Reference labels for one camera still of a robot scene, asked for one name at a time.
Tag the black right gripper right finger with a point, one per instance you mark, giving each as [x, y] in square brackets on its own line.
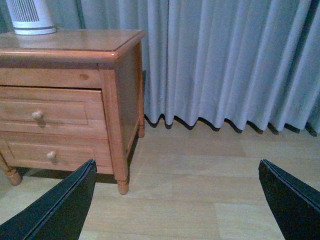
[294, 204]

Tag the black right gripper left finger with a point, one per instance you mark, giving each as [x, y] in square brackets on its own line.
[60, 213]

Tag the wooden drawer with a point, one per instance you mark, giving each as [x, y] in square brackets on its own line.
[52, 111]
[54, 152]

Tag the wooden nightstand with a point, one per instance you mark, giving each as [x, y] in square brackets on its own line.
[109, 61]

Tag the grey curtain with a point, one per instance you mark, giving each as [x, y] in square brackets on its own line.
[246, 61]

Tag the white cylindrical air purifier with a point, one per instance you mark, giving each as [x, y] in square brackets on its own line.
[30, 17]

